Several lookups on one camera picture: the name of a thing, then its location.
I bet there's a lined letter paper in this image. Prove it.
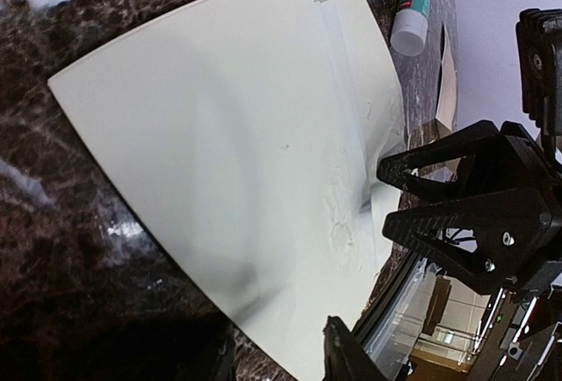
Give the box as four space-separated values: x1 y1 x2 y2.
435 25 458 137

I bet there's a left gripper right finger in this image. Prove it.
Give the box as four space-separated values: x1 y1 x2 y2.
323 316 382 381

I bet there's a black front table rail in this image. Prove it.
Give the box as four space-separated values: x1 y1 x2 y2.
351 246 422 346

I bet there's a green white glue stick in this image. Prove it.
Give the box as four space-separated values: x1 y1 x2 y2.
390 0 430 57

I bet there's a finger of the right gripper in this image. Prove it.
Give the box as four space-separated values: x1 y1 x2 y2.
377 120 512 199
383 188 536 296

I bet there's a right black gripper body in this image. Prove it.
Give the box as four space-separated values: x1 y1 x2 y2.
501 121 561 293

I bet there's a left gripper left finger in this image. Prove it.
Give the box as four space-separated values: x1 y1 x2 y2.
208 336 235 381

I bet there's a cream paper envelope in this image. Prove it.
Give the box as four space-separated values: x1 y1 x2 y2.
48 0 405 380

